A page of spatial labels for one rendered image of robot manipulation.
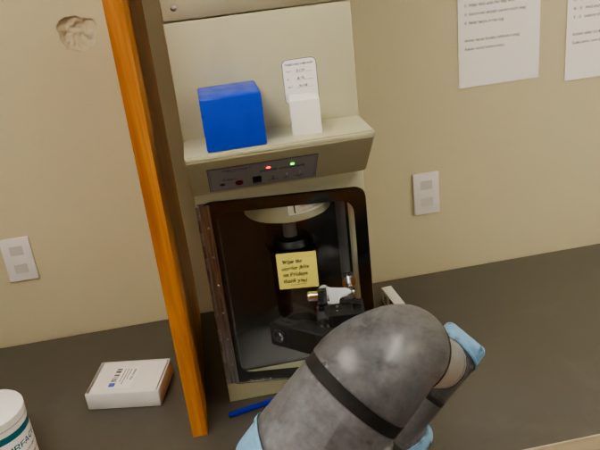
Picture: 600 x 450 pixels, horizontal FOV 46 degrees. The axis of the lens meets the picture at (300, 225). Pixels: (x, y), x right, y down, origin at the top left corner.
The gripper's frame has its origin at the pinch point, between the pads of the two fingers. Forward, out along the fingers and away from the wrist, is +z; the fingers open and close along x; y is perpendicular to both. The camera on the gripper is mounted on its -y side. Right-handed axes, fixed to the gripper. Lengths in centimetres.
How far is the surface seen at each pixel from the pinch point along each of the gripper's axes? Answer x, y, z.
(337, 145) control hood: 29.1, 5.5, -1.3
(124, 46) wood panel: 49, -26, -5
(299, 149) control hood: 29.4, -1.0, -2.6
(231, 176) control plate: 25.3, -13.2, -0.5
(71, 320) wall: -23, -66, 42
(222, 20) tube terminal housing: 50, -12, 7
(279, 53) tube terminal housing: 43.8, -2.9, 8.1
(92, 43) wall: 44, -46, 45
